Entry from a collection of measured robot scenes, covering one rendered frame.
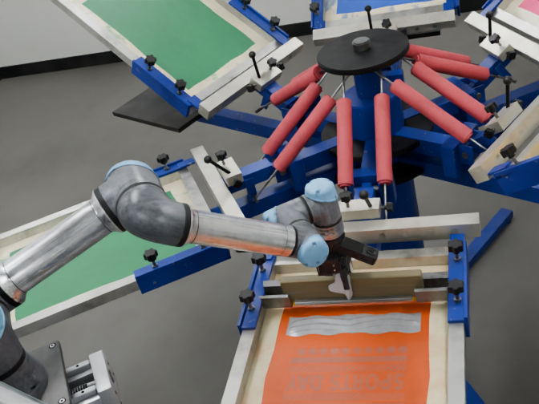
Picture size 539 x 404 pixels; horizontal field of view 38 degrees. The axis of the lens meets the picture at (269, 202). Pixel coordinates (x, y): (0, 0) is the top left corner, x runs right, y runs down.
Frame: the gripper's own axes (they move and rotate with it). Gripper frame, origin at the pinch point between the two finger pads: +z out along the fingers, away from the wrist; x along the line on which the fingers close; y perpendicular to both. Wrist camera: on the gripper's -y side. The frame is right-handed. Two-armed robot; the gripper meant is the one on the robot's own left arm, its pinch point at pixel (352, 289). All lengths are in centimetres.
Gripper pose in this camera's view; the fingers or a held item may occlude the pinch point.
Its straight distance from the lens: 213.2
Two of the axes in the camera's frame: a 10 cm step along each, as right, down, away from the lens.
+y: -9.5, 0.8, 2.9
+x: -1.9, 5.9, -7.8
